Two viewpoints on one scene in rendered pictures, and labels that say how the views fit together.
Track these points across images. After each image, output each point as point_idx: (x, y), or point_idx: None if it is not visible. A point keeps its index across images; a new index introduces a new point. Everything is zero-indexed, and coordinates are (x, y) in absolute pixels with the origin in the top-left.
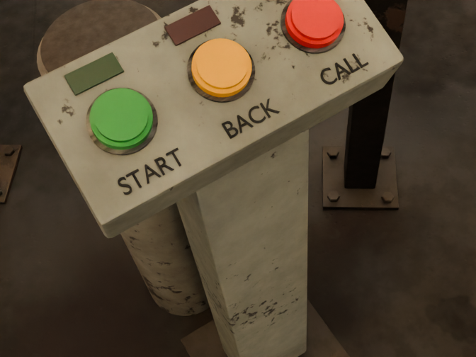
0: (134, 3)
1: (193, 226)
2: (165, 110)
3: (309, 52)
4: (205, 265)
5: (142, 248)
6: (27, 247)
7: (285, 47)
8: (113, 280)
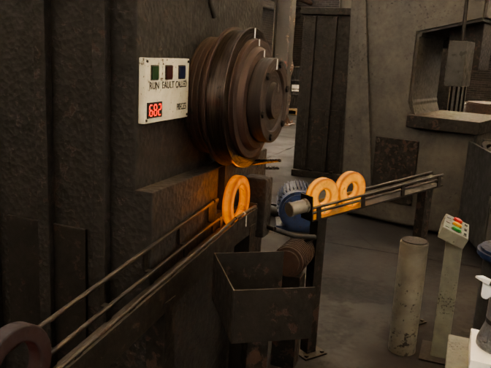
0: (410, 236)
1: (451, 266)
2: None
3: (461, 223)
4: (450, 282)
5: (414, 309)
6: (349, 359)
7: None
8: (383, 356)
